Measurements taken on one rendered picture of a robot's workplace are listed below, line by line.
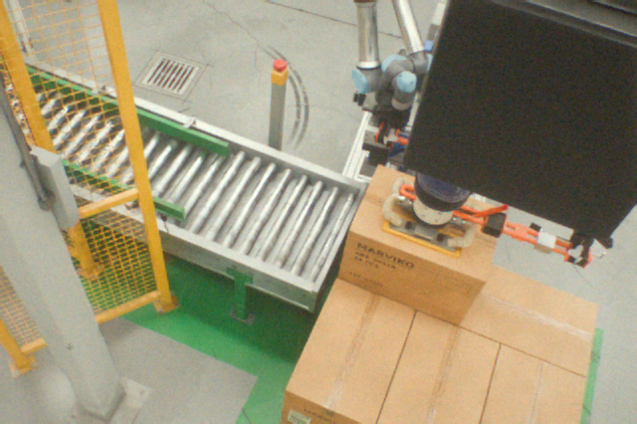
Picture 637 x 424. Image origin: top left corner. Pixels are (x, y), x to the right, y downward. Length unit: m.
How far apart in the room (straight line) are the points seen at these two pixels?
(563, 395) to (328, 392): 1.02
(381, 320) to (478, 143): 2.73
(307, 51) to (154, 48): 1.10
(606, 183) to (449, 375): 2.69
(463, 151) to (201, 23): 4.87
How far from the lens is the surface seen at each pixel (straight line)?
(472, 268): 2.76
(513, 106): 0.27
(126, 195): 2.76
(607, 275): 4.25
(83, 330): 2.64
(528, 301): 3.26
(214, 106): 4.48
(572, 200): 0.30
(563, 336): 3.24
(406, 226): 2.74
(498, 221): 2.75
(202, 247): 3.08
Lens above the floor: 3.18
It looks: 53 degrees down
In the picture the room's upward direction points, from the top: 9 degrees clockwise
